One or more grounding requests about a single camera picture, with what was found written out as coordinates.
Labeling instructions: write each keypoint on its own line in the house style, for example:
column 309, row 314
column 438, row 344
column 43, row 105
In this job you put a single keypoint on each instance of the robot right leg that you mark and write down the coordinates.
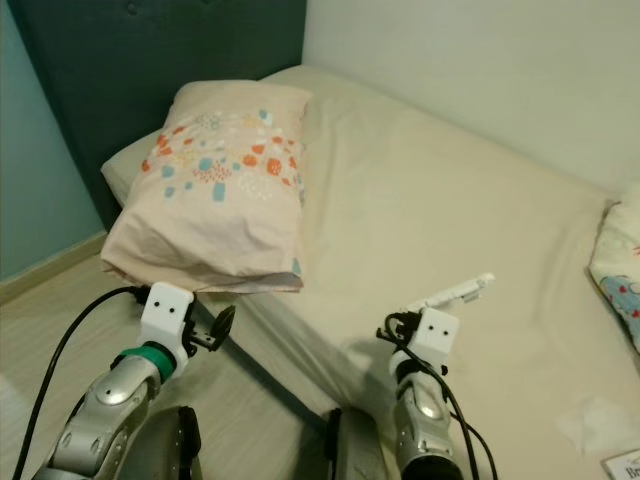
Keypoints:
column 360, row 450

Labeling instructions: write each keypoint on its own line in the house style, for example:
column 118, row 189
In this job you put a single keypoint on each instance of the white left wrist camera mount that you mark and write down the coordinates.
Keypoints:
column 168, row 305

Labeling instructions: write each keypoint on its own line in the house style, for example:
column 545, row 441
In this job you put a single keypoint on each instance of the wooden baseboard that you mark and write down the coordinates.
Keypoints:
column 50, row 265

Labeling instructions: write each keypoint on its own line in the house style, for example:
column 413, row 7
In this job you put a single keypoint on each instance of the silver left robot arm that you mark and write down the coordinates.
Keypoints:
column 110, row 420

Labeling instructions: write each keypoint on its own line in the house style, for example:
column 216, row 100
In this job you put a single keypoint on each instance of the white book with blue letters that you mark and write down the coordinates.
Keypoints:
column 625, row 470

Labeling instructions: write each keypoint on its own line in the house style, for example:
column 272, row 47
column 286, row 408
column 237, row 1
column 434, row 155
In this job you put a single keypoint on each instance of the cream cartoon print quilt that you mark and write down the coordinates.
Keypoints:
column 620, row 270

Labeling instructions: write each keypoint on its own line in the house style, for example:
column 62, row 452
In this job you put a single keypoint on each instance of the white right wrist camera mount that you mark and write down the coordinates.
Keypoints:
column 438, row 328

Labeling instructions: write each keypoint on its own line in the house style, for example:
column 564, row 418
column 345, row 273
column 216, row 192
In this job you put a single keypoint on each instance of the bed with cream sheet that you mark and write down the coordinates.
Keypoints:
column 440, row 200

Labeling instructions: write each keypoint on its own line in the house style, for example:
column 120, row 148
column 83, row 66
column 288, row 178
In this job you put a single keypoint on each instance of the white tissue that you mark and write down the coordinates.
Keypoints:
column 595, row 425

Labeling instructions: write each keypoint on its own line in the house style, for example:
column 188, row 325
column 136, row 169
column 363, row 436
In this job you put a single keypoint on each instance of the robot leg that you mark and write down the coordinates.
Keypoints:
column 185, row 445
column 360, row 450

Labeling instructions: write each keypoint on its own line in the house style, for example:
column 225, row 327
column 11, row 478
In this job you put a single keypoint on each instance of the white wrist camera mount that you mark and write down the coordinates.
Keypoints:
column 168, row 305
column 438, row 328

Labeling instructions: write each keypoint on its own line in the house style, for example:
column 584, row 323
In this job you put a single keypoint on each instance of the dark teal headboard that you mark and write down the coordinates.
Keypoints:
column 120, row 60

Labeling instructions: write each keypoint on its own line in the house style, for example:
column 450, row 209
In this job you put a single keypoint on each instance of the robot left leg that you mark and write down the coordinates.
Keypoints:
column 185, row 445

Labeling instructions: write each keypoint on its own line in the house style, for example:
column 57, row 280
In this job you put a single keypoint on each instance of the pink patterned pillow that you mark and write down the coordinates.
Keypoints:
column 210, row 220

